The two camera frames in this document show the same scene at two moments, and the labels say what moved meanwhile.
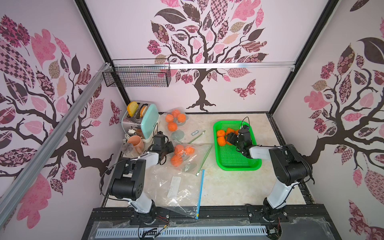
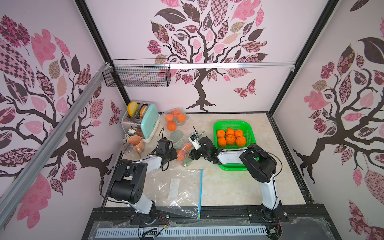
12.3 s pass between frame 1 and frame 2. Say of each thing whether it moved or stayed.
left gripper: moved
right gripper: moved
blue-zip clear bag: stayed
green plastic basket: stayed
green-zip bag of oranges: moved
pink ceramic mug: stayed
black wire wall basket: stayed
